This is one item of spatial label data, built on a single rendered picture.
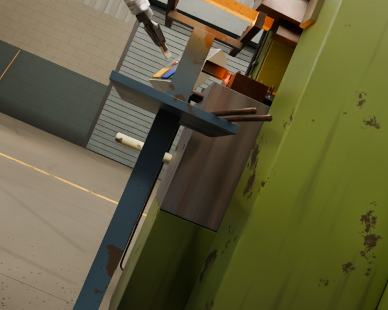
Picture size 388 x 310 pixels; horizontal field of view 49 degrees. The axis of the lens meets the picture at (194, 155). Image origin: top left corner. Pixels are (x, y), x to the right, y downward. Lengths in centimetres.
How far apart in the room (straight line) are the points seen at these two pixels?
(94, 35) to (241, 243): 922
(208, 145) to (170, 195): 20
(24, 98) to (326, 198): 943
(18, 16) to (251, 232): 990
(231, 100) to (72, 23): 908
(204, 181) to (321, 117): 43
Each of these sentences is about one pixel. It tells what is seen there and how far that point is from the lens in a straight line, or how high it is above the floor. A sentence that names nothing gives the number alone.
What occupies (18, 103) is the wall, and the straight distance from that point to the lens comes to 1032.
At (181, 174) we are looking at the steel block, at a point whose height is 60.
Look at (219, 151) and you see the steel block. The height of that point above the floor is 71.
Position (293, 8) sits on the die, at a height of 130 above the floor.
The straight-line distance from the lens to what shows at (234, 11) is 105.
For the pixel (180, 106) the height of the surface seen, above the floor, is 75.
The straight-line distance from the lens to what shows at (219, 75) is 160.
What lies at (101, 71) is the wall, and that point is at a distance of 993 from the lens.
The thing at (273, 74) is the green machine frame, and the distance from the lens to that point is 186.
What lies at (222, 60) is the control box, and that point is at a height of 115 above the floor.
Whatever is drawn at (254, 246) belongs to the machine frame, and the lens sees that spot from 115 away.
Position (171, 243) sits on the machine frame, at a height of 38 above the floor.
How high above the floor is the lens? 64
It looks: 1 degrees up
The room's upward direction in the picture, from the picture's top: 23 degrees clockwise
